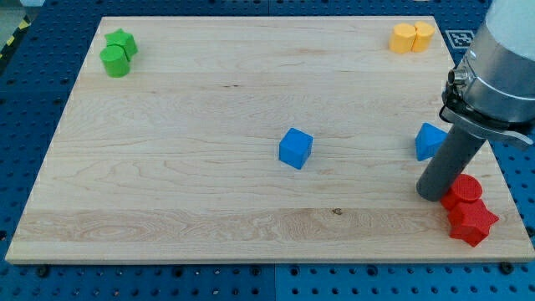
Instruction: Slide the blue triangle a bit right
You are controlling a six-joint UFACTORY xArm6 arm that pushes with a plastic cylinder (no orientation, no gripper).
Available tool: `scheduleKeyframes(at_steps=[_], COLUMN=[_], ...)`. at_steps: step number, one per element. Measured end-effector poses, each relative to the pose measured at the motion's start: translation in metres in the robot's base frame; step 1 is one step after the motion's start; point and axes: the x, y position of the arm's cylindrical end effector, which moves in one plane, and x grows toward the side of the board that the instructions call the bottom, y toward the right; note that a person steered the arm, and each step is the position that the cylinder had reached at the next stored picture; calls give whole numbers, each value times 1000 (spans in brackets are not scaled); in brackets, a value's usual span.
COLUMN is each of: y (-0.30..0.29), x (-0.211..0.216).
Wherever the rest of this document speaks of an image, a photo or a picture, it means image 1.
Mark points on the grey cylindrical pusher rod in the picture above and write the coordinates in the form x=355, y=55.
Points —
x=455, y=153

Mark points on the yellow hexagon block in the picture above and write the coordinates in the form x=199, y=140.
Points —
x=402, y=38

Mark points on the green cylinder block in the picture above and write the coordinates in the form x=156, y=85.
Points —
x=115, y=62

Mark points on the blue triangle block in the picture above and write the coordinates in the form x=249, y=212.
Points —
x=428, y=141

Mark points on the blue cube block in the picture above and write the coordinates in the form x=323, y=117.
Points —
x=295, y=148

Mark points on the red star block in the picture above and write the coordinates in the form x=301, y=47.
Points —
x=471, y=222

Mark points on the fiducial marker tag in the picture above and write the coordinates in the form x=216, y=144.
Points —
x=460, y=38

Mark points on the green star block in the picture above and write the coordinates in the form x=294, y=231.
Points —
x=124, y=40

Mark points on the wooden board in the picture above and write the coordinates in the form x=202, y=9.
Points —
x=177, y=162

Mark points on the yellow cylinder block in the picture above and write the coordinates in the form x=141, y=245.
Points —
x=424, y=34

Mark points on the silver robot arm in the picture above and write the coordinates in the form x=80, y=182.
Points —
x=489, y=95

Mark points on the red cylinder block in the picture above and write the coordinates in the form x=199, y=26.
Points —
x=465, y=188

